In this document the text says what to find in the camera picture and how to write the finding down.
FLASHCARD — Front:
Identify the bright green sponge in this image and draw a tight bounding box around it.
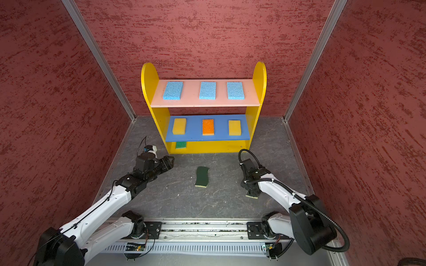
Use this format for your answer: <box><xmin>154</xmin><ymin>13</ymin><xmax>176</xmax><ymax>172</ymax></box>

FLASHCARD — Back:
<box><xmin>175</xmin><ymin>142</ymin><xmax>187</xmax><ymax>149</ymax></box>

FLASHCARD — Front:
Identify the yellow sponge front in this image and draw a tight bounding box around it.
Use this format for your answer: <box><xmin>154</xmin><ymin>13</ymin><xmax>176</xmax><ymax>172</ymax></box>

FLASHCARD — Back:
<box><xmin>172</xmin><ymin>117</ymin><xmax>186</xmax><ymax>135</ymax></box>

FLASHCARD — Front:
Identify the yellow sponge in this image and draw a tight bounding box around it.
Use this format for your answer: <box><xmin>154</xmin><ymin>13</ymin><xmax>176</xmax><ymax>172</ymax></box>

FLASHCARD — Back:
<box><xmin>172</xmin><ymin>117</ymin><xmax>186</xmax><ymax>135</ymax></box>
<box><xmin>229</xmin><ymin>120</ymin><xmax>242</xmax><ymax>136</ymax></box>

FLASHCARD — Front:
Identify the yellow sponge back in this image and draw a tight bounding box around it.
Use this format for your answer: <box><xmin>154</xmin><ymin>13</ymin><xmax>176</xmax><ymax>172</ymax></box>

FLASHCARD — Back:
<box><xmin>229</xmin><ymin>120</ymin><xmax>242</xmax><ymax>136</ymax></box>

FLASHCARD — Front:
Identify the orange sponge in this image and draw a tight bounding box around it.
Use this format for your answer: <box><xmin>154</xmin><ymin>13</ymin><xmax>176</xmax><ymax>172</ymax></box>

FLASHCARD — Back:
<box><xmin>202</xmin><ymin>119</ymin><xmax>215</xmax><ymax>136</ymax></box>

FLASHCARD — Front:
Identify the blue sponge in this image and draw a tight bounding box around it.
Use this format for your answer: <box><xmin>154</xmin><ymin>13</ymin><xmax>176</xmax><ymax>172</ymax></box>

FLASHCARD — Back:
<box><xmin>199</xmin><ymin>82</ymin><xmax>216</xmax><ymax>100</ymax></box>
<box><xmin>226</xmin><ymin>82</ymin><xmax>245</xmax><ymax>100</ymax></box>
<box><xmin>163</xmin><ymin>82</ymin><xmax>184</xmax><ymax>100</ymax></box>

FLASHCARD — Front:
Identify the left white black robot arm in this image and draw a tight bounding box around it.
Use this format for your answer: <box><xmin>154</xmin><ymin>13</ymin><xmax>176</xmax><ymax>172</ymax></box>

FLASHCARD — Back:
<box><xmin>31</xmin><ymin>151</ymin><xmax>175</xmax><ymax>266</ymax></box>

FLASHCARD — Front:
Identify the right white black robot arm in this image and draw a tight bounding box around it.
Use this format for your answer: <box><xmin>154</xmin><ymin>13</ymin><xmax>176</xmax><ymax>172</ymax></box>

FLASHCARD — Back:
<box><xmin>240</xmin><ymin>159</ymin><xmax>337</xmax><ymax>255</ymax></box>

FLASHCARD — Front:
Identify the yellow shelf with coloured boards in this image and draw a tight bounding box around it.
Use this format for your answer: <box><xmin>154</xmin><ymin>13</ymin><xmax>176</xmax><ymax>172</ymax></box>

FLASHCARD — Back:
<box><xmin>141</xmin><ymin>62</ymin><xmax>267</xmax><ymax>154</ymax></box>

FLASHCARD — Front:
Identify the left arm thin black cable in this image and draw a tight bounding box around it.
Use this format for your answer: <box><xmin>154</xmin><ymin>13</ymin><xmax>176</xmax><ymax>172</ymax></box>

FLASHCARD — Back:
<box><xmin>26</xmin><ymin>135</ymin><xmax>149</xmax><ymax>266</ymax></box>

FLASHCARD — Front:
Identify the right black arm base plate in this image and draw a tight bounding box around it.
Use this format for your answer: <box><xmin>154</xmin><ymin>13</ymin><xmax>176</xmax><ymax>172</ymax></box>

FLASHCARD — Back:
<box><xmin>246</xmin><ymin>222</ymin><xmax>290</xmax><ymax>240</ymax></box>

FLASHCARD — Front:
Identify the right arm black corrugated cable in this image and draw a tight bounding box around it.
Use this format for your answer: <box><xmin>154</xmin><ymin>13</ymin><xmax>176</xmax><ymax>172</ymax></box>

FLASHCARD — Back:
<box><xmin>237</xmin><ymin>149</ymin><xmax>351</xmax><ymax>253</ymax></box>

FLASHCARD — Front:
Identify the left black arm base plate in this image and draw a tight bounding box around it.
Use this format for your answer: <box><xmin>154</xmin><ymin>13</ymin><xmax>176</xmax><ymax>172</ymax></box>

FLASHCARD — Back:
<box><xmin>130</xmin><ymin>221</ymin><xmax>163</xmax><ymax>239</ymax></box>

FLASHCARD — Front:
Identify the aluminium rail frame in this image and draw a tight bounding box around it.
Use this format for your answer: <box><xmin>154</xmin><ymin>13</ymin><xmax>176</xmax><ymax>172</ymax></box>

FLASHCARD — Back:
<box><xmin>54</xmin><ymin>217</ymin><xmax>350</xmax><ymax>266</ymax></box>

